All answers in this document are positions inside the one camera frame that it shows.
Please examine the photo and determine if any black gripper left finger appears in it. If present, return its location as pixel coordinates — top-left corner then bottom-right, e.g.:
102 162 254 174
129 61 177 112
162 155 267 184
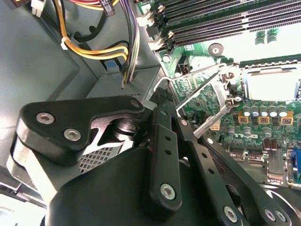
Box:
6 87 184 214

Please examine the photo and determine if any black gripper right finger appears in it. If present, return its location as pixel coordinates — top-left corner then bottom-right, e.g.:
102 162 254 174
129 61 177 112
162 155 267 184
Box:
168 90 297 226

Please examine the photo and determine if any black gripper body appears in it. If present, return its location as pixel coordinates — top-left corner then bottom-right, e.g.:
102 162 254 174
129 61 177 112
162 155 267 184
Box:
46 145 224 226

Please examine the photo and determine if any wire locking lever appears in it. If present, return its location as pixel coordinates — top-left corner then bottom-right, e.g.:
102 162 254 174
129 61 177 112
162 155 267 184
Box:
152 62 236 97

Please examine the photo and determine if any silver CPU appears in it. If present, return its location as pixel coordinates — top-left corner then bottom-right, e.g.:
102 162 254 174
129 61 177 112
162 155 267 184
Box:
246 69 301 99

